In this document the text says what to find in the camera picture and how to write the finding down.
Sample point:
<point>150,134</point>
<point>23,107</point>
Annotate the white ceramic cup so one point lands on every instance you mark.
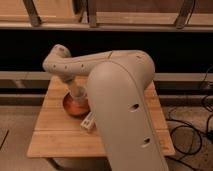
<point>78,93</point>

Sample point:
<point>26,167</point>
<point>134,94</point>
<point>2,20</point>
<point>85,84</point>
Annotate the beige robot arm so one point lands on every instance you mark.
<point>116,83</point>

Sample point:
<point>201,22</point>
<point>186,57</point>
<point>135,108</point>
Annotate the wooden shelf frame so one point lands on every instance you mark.
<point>108,15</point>

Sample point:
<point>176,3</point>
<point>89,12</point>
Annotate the orange round saucer plate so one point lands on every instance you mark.
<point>75,107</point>

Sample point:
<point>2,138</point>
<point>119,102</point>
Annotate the white small bottle box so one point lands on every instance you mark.
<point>88,122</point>

